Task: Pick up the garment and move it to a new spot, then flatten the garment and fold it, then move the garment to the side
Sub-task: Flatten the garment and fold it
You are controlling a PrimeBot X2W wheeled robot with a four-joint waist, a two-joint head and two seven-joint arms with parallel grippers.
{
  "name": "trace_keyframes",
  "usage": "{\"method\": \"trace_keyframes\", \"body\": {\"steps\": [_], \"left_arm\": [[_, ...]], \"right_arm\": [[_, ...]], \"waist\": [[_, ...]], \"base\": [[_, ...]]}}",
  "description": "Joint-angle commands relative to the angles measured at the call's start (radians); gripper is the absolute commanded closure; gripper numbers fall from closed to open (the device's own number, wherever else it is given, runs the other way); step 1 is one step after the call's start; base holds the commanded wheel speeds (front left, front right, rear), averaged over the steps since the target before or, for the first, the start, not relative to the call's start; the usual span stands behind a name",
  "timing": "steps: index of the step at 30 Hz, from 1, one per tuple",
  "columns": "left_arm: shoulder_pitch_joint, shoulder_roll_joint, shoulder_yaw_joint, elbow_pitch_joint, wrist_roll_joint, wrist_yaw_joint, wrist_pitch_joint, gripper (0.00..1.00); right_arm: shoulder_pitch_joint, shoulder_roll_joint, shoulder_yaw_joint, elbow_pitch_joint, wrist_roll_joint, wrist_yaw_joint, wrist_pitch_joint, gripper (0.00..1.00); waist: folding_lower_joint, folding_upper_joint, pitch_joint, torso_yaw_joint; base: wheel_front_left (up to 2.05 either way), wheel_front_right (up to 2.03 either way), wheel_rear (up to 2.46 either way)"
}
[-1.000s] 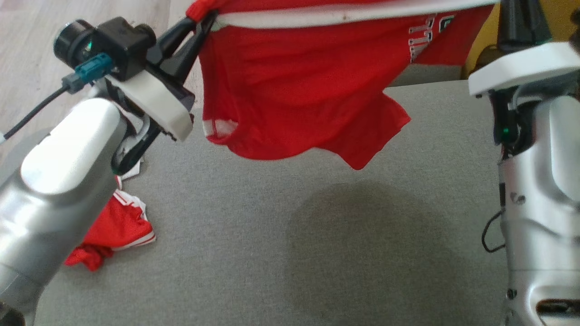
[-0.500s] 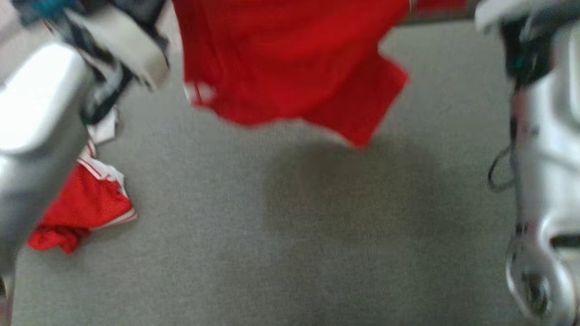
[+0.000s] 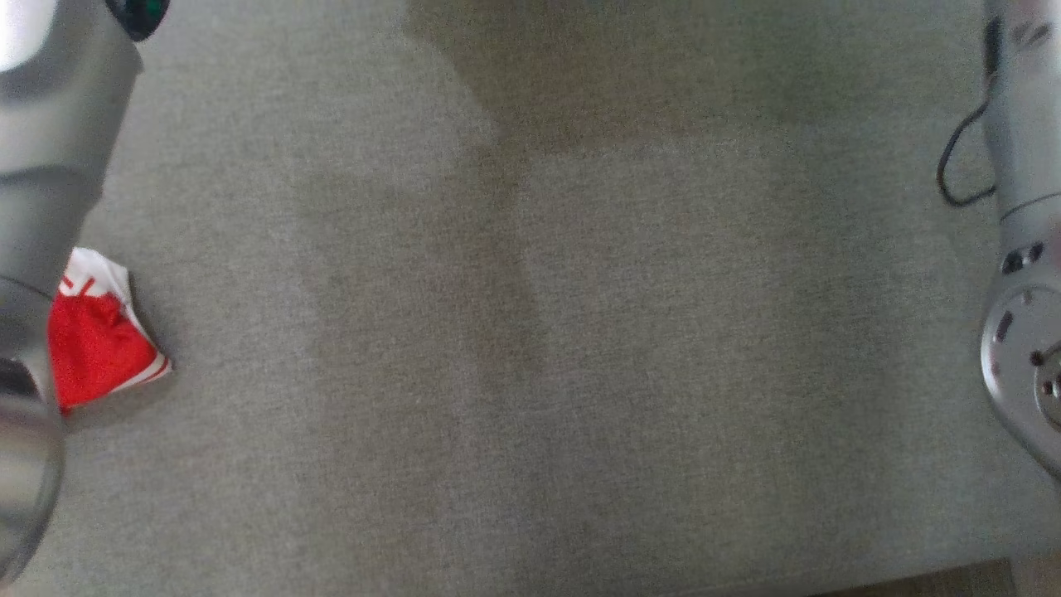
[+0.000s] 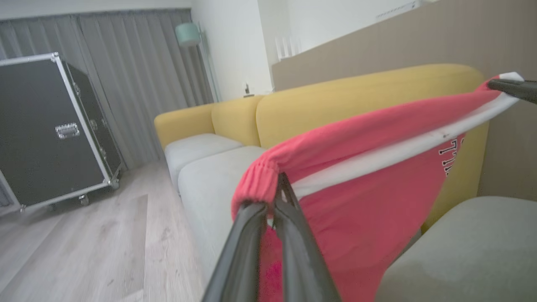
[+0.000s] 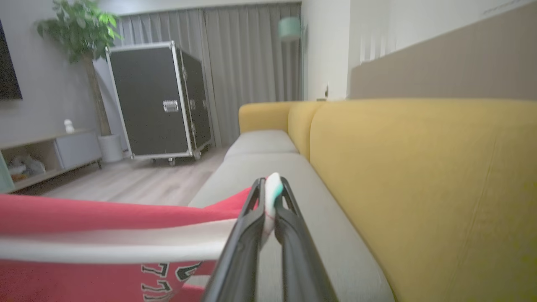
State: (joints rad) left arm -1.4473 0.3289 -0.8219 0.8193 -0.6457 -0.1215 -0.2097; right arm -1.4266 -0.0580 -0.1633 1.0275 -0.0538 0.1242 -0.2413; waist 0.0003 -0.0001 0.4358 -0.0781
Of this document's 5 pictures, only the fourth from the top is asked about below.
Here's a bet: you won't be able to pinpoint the white wall fixture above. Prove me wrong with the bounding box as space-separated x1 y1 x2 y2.
375 0 421 22

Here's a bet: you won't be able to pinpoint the narrow yellow sofa backrest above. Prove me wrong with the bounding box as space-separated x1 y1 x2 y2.
211 96 264 147

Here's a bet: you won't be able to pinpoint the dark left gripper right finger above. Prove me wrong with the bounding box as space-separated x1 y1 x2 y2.
273 172 341 302

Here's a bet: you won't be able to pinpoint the yellow sofa armrest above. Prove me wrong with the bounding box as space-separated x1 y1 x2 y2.
154 104 215 151

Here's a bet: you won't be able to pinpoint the black flight case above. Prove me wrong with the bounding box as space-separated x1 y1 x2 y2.
0 52 123 212

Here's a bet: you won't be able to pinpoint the teal floor lamp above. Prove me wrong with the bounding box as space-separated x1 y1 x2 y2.
175 22 222 103

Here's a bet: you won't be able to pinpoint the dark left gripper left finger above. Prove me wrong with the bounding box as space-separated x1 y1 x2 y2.
201 202 269 302

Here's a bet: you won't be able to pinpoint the red shorts with white band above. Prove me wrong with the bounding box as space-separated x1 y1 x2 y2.
232 72 525 302

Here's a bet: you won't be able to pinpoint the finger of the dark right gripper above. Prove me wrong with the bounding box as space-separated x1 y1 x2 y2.
488 79 537 104

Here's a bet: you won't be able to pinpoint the grey curtain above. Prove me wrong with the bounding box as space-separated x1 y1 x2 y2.
0 8 215 170

